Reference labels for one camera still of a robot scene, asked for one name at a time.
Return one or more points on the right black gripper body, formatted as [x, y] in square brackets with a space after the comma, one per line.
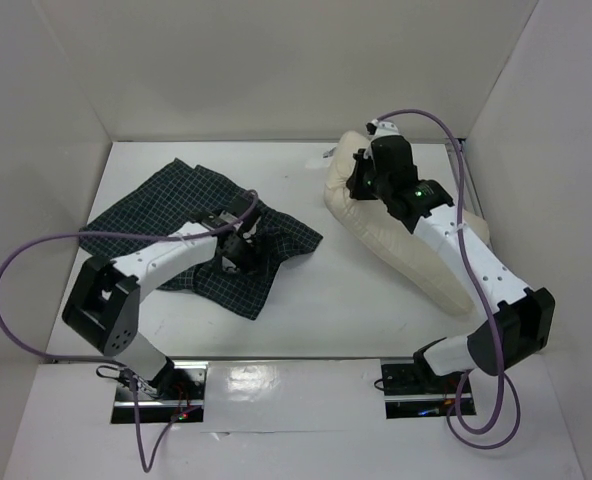
[358, 176]

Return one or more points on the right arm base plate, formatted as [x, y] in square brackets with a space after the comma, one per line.
[407, 395]

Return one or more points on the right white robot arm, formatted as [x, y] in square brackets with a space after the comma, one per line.
[449, 355]

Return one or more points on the cream pillow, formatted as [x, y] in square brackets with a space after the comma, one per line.
[386, 237]

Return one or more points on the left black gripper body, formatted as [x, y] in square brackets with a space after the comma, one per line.
[242, 257]

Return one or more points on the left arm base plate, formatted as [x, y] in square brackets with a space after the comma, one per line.
[183, 396]

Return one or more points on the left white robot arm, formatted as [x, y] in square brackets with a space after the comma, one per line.
[104, 304]

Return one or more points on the aluminium rail at right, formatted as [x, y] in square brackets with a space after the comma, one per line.
[471, 190]

